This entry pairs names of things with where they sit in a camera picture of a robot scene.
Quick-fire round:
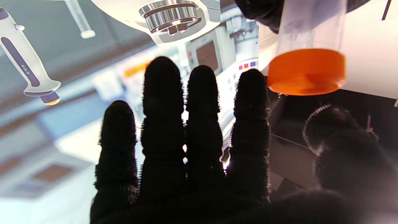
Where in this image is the orange tube cap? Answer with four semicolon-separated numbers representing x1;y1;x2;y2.
267;48;346;96

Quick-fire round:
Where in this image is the clear plastic test tube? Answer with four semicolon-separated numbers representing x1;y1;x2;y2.
275;0;347;56

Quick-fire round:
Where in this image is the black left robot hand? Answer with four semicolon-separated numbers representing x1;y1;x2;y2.
234;0;372;35

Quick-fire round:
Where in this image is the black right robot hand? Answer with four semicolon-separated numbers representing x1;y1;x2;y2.
90;56;398;224

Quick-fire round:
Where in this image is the printed laboratory backdrop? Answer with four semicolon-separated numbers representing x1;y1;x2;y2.
0;0;274;224

